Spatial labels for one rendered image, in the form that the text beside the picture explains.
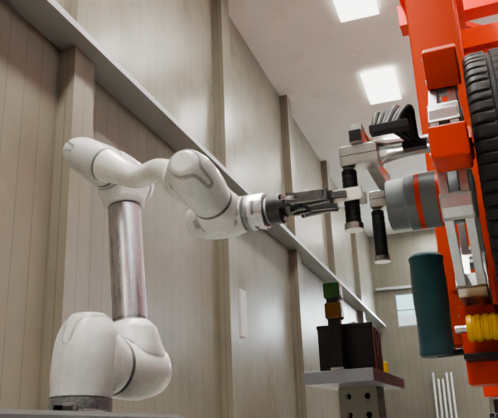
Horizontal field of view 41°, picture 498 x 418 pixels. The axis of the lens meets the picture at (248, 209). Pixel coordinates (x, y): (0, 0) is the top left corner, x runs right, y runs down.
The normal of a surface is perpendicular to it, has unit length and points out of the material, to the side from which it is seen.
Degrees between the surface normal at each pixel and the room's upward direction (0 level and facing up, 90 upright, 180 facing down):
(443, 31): 90
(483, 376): 90
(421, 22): 90
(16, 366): 90
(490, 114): 81
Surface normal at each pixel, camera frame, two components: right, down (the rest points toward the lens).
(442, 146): -0.37, -0.29
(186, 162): -0.26, -0.47
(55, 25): 0.04, 0.95
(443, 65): -0.28, 0.31
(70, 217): 0.95, -0.14
